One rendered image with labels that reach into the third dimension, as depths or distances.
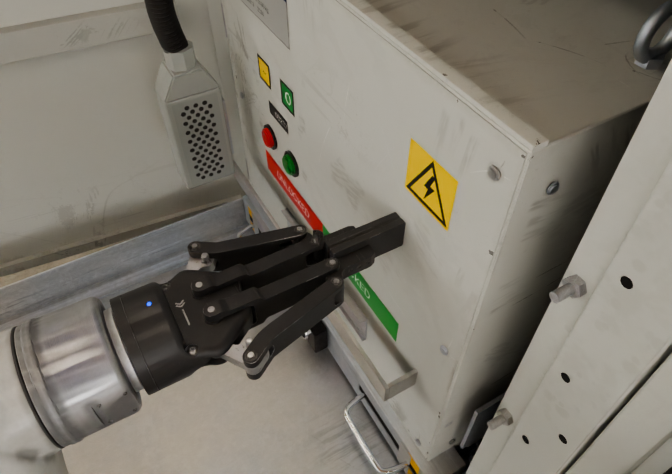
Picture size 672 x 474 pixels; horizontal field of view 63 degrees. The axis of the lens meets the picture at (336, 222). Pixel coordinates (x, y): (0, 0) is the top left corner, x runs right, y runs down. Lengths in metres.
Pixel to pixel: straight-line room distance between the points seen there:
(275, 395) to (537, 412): 0.44
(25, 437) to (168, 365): 0.09
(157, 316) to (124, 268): 0.59
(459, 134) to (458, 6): 0.13
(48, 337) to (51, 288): 0.58
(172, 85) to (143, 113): 0.24
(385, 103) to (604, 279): 0.20
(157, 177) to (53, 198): 0.17
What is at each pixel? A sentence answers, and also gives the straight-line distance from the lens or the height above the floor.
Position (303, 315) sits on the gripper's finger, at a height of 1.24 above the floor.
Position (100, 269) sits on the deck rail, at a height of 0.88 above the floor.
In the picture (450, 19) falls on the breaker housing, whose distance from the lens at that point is 0.44.
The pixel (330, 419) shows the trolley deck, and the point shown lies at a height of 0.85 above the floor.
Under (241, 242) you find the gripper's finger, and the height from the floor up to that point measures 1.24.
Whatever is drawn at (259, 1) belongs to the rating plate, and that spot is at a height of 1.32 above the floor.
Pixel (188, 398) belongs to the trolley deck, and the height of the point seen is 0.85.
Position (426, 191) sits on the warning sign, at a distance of 0.42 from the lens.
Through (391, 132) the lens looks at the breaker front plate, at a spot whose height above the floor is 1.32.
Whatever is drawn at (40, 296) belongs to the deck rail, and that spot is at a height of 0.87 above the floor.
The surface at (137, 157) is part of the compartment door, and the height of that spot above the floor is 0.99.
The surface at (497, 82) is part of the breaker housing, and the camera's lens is 0.37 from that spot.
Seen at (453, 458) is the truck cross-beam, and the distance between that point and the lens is 0.71.
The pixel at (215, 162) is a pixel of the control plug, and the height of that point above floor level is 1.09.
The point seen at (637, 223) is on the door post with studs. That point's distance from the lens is 0.32.
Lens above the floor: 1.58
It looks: 47 degrees down
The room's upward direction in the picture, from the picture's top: straight up
